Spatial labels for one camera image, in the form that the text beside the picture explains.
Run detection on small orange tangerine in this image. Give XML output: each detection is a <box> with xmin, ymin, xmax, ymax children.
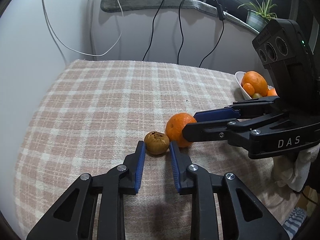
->
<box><xmin>242</xmin><ymin>83</ymin><xmax>255</xmax><ymax>98</ymax></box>

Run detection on large green-brown kiwi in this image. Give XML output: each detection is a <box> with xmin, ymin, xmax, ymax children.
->
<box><xmin>252</xmin><ymin>93</ymin><xmax>263</xmax><ymax>99</ymax></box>

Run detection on orange mandarin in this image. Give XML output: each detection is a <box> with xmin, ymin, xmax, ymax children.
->
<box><xmin>165</xmin><ymin>113</ymin><xmax>197</xmax><ymax>148</ymax></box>

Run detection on small brown kiwi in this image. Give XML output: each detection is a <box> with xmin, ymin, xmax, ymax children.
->
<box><xmin>144</xmin><ymin>131</ymin><xmax>170</xmax><ymax>155</ymax></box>

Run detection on white oval plate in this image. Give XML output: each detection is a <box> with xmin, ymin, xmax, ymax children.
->
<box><xmin>235</xmin><ymin>72</ymin><xmax>273</xmax><ymax>99</ymax></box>

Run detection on large orange in plate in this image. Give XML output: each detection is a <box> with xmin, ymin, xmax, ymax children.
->
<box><xmin>241</xmin><ymin>71</ymin><xmax>268</xmax><ymax>96</ymax></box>

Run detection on white crumpled cloth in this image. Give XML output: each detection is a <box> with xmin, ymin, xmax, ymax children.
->
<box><xmin>272</xmin><ymin>146</ymin><xmax>319</xmax><ymax>192</ymax></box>

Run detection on striped cloth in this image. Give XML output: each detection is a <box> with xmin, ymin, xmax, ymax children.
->
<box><xmin>283</xmin><ymin>207</ymin><xmax>307</xmax><ymax>240</ymax></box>

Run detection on potted spider plant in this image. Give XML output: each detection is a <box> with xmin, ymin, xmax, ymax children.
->
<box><xmin>238</xmin><ymin>0</ymin><xmax>277</xmax><ymax>31</ymax></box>

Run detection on pink plaid tablecloth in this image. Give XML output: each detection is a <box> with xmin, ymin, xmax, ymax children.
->
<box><xmin>14</xmin><ymin>60</ymin><xmax>299</xmax><ymax>239</ymax></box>

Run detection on grey sill mat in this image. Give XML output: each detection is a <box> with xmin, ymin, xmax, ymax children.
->
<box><xmin>100</xmin><ymin>0</ymin><xmax>261</xmax><ymax>34</ymax></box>

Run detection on black camera box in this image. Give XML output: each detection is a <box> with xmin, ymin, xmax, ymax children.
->
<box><xmin>252</xmin><ymin>18</ymin><xmax>319</xmax><ymax>115</ymax></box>

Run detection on black cable middle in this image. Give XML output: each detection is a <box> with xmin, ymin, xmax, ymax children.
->
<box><xmin>177</xmin><ymin>0</ymin><xmax>189</xmax><ymax>65</ymax></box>

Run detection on black cable with switch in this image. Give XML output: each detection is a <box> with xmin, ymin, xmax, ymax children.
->
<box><xmin>198</xmin><ymin>0</ymin><xmax>226</xmax><ymax>68</ymax></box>

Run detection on black cable left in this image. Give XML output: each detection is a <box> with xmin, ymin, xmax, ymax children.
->
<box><xmin>142</xmin><ymin>0</ymin><xmax>168</xmax><ymax>62</ymax></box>

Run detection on white cable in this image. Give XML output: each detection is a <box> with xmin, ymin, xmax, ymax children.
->
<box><xmin>39</xmin><ymin>0</ymin><xmax>124</xmax><ymax>58</ymax></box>

